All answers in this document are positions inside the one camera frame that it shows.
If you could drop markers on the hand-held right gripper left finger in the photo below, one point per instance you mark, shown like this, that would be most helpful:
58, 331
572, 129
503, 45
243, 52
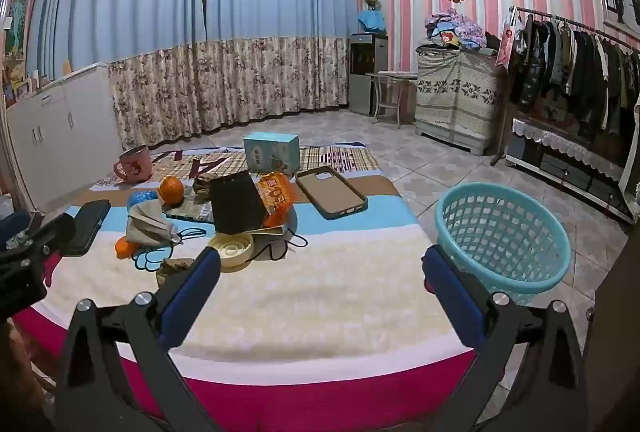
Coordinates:
192, 292

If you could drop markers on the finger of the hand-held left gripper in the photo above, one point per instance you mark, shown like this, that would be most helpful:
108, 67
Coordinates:
55, 232
12, 223

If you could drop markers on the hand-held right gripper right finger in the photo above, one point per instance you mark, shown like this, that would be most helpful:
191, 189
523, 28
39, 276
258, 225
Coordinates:
457, 297

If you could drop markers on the brown paper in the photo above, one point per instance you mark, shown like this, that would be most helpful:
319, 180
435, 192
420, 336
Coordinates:
172, 269
202, 187

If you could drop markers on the teal plastic basket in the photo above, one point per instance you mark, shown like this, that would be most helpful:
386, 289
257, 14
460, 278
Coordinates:
500, 232

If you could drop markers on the grey cloth pouch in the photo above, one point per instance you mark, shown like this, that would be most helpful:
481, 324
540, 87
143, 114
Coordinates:
147, 224

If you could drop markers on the orange snack packet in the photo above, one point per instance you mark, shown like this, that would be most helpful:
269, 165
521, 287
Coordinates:
275, 194

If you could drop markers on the black zip case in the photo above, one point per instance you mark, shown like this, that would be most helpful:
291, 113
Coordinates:
90, 224

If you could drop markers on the cream round lid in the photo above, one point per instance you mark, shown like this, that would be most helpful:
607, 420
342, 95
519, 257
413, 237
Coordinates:
232, 248

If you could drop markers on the small orange fruit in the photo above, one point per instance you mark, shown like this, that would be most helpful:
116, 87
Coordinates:
122, 248

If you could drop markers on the blue crumpled wrapper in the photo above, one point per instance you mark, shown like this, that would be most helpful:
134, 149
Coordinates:
140, 199

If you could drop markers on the white cabinet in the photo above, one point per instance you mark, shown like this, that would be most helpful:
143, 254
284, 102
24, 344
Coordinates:
45, 132

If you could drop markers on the black flat board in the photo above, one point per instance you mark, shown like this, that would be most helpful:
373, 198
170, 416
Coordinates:
237, 202

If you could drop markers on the pink cartoon mug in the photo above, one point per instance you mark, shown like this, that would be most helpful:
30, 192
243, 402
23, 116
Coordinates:
134, 165

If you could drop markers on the large orange fruit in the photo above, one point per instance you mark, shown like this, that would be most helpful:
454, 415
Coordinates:
171, 189

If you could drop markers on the light blue cardboard box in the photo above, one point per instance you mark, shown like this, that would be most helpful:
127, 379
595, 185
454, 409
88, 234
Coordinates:
270, 152

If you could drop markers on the brown phone case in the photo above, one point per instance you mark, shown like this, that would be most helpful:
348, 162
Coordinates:
330, 194

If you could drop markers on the metal clothes rack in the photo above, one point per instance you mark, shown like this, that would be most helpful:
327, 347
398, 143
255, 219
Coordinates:
504, 132

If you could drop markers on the lace-covered low shelf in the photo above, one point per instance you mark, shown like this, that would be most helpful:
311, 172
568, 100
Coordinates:
565, 157

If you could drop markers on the cloth-covered cabinet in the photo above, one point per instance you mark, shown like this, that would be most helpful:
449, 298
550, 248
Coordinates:
457, 97

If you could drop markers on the blue floral curtain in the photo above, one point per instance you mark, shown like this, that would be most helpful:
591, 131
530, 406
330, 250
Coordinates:
280, 27
125, 37

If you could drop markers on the small metal side table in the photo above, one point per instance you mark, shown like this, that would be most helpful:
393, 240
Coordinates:
390, 75

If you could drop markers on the grey water dispenser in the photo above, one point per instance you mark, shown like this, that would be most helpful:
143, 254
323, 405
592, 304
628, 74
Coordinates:
367, 72

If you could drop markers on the pink hanging bag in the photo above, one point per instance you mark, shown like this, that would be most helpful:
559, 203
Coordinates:
505, 45

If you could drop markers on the row of hanging clothes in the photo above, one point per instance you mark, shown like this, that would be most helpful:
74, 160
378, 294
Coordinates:
575, 62

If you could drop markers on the pile of folded clothes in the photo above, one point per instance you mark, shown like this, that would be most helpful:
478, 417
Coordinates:
452, 30

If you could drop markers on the blue covered water bottle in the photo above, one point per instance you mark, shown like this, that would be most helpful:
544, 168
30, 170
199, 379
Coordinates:
372, 20

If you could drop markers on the small dried plant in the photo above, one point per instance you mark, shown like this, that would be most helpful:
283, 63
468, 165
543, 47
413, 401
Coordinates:
371, 2

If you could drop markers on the green wall poster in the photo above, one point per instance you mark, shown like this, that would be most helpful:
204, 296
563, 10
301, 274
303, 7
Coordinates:
17, 20

